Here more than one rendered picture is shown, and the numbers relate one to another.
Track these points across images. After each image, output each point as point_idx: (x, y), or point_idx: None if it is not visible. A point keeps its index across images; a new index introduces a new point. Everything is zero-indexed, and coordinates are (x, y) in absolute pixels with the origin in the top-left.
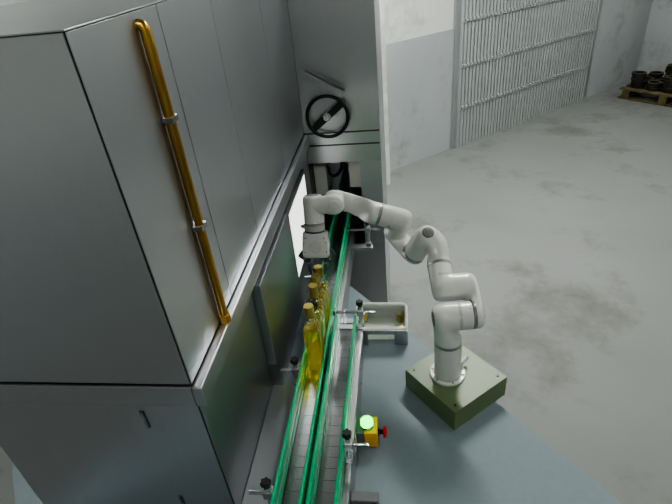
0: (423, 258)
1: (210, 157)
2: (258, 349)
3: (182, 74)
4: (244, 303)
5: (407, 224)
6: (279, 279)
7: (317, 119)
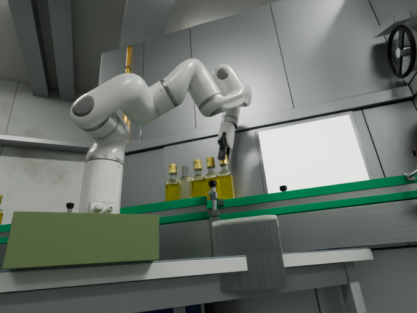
0: (197, 101)
1: (155, 82)
2: (156, 189)
3: (149, 56)
4: (142, 145)
5: (211, 76)
6: (204, 163)
7: (406, 63)
